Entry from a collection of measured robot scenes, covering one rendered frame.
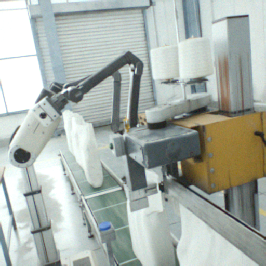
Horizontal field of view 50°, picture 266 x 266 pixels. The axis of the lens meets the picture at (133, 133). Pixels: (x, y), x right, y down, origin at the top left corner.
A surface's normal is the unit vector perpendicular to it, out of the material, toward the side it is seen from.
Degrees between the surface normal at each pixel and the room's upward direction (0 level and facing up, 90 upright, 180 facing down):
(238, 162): 90
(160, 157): 90
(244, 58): 90
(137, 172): 90
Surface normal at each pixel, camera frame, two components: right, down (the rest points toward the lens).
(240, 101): 0.34, 0.16
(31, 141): -0.04, 0.62
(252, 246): -0.93, 0.21
